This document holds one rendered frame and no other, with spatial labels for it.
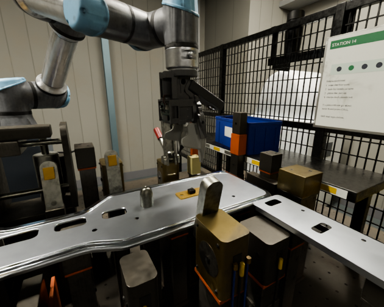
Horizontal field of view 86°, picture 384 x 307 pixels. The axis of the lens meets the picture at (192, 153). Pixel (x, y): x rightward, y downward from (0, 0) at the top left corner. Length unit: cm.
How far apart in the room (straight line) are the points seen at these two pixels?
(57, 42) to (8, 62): 230
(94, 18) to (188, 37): 18
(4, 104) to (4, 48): 219
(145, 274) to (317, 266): 66
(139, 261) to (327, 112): 77
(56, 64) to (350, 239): 104
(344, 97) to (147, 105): 277
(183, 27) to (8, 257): 52
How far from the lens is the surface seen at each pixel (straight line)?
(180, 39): 49
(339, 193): 67
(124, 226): 47
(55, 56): 99
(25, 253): 48
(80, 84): 316
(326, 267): 92
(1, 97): 109
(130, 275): 38
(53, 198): 63
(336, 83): 90
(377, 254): 50
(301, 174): 62
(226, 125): 99
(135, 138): 330
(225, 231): 36
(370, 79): 86
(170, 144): 67
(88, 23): 47
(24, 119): 109
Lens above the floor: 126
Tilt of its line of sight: 15 degrees down
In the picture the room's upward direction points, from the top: straight up
